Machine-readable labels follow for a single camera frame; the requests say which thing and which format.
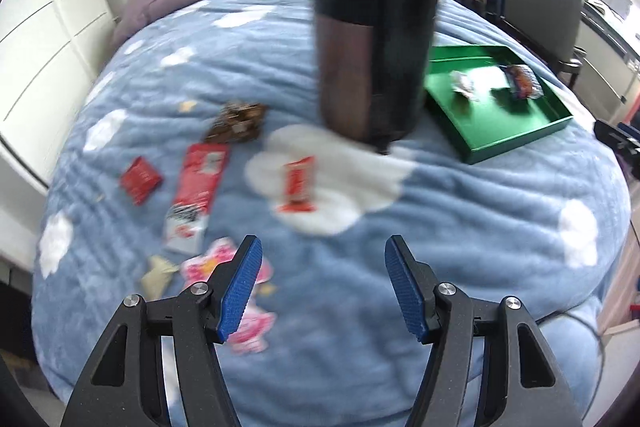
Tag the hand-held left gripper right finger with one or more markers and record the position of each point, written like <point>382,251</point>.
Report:
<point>402,282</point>

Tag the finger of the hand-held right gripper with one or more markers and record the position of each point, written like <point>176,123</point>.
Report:
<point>612,134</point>

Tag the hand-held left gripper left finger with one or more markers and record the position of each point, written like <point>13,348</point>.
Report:
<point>245,279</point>

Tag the pink snack packet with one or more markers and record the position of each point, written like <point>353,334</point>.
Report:
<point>202,267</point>

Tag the beige snack packet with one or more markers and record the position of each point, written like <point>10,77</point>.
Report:
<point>157,276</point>

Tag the long red and white packet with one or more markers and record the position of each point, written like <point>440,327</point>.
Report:
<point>197,192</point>

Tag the red chocolate bar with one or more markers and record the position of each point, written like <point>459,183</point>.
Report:
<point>299,184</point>

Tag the green tray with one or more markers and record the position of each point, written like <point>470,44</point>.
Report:
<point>492,122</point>

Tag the white desk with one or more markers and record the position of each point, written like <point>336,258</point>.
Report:
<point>612,47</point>

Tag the blue cloud print blanket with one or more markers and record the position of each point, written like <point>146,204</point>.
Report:
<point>475,232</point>

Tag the blue and orange snack packet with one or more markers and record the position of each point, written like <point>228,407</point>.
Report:
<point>522,82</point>

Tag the small red square packet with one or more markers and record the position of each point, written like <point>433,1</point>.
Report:
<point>141,179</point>

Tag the grey office chair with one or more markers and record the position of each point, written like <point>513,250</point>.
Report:
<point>542,2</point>

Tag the white crumpled snack wrapper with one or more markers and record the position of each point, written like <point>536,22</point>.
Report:
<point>464,84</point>

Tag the brown snack packet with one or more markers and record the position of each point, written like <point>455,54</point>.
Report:
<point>235,123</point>

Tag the small yellow wrapper scrap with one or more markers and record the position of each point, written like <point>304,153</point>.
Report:
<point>187,107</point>

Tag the black electric kettle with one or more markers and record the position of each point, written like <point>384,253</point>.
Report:
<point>372,47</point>

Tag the white wardrobe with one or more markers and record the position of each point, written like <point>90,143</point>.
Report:
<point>45,32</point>

